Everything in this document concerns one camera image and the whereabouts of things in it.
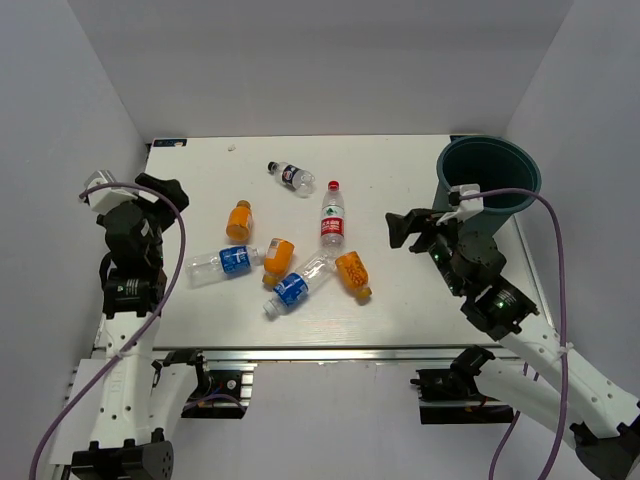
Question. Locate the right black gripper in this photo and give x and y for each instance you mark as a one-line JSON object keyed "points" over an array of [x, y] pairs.
{"points": [[398, 227]]}

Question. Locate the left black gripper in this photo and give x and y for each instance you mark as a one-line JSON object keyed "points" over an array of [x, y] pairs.
{"points": [[171, 186]]}

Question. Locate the orange pulp juice bottle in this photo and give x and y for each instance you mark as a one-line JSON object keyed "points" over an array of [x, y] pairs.
{"points": [[354, 275]]}

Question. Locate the clear bottle red label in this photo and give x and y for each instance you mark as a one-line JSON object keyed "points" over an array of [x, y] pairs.
{"points": [[332, 223]]}

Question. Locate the clear bottle blue label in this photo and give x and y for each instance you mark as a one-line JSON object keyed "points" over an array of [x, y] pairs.
{"points": [[225, 264], [297, 286]]}

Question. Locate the clear bottle black cap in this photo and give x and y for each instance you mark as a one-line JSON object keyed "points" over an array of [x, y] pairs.
{"points": [[298, 180]]}

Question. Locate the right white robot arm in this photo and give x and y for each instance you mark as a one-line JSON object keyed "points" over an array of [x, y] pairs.
{"points": [[598, 420]]}

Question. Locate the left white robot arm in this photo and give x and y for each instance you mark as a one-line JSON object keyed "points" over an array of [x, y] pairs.
{"points": [[124, 442]]}

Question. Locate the dark green plastic bin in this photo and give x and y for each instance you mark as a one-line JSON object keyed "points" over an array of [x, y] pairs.
{"points": [[492, 163]]}

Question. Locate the blue sticker label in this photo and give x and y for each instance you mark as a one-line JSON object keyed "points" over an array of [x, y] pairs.
{"points": [[169, 143]]}

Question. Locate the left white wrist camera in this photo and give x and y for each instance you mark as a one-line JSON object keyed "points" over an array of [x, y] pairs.
{"points": [[103, 201]]}

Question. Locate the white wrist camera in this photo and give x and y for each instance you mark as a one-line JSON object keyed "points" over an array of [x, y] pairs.
{"points": [[103, 201], [466, 202]]}

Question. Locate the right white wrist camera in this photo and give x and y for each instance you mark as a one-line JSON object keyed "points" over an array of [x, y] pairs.
{"points": [[466, 202]]}

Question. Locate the aluminium table rail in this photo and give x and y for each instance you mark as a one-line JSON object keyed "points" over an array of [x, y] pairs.
{"points": [[322, 355]]}

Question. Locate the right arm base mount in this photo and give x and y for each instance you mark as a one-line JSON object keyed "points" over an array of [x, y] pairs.
{"points": [[449, 396]]}

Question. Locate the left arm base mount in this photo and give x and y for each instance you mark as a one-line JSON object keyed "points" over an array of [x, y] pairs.
{"points": [[219, 392]]}

